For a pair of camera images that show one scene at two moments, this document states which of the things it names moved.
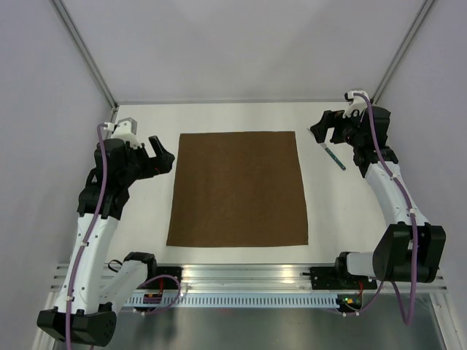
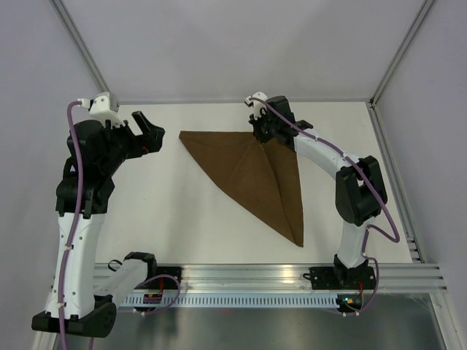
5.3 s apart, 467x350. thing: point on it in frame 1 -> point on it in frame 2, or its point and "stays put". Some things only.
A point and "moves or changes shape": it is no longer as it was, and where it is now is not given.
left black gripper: x=160 y=164 -> x=149 y=141
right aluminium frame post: x=402 y=51 stays put
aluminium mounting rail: x=260 y=278 stays put
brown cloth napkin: x=238 y=189 moves or changes shape
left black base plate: x=164 y=283 stays put
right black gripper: x=319 y=130 -> x=257 y=132
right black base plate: x=329 y=278 stays put
